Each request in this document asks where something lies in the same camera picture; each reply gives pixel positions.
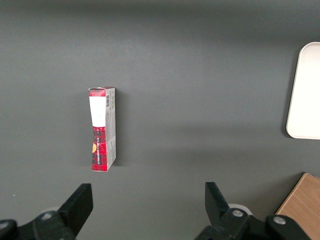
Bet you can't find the cream plastic tray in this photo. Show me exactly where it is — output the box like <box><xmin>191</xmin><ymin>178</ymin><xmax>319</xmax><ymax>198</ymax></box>
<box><xmin>285</xmin><ymin>41</ymin><xmax>320</xmax><ymax>140</ymax></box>

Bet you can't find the wooden drawer cabinet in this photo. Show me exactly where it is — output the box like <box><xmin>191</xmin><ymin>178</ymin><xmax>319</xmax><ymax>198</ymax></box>
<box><xmin>274</xmin><ymin>172</ymin><xmax>320</xmax><ymax>240</ymax></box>

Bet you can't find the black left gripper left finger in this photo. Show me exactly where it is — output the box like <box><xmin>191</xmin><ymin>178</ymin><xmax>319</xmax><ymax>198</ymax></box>
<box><xmin>0</xmin><ymin>183</ymin><xmax>94</xmax><ymax>240</ymax></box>

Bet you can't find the dark grey table mat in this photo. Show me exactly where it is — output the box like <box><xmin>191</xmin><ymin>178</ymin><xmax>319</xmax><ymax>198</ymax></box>
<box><xmin>0</xmin><ymin>0</ymin><xmax>320</xmax><ymax>240</ymax></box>

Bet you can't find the red and grey carton box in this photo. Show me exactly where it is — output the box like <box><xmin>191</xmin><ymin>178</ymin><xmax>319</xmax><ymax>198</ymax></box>
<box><xmin>87</xmin><ymin>86</ymin><xmax>118</xmax><ymax>173</ymax></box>

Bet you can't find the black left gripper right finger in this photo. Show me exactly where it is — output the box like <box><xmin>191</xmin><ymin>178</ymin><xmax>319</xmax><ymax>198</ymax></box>
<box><xmin>193</xmin><ymin>181</ymin><xmax>313</xmax><ymax>240</ymax></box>

